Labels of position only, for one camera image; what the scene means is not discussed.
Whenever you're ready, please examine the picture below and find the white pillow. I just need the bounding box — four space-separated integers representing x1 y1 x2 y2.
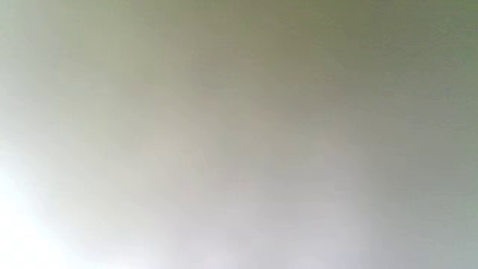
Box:
0 0 478 269

